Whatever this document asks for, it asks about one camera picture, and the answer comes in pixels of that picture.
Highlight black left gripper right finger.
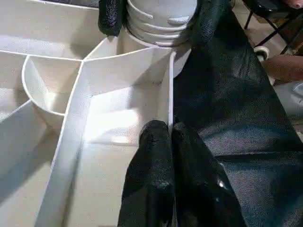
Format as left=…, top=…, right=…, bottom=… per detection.
left=171, top=117, right=247, bottom=227

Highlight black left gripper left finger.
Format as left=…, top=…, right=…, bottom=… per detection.
left=117, top=119, right=176, bottom=227

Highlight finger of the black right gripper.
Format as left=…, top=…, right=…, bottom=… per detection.
left=173, top=0, right=234, bottom=49
left=97, top=0, right=130, bottom=38

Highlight black metal wheeled frame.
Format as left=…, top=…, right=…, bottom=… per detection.
left=243, top=0, right=303, bottom=61

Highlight white plastic table leg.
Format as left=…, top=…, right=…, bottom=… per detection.
left=125, top=0, right=200, bottom=47

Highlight black mat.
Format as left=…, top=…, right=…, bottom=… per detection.
left=172, top=0, right=303, bottom=227

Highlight white plastic table top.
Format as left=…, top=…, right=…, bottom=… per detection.
left=0, top=0, right=193, bottom=227

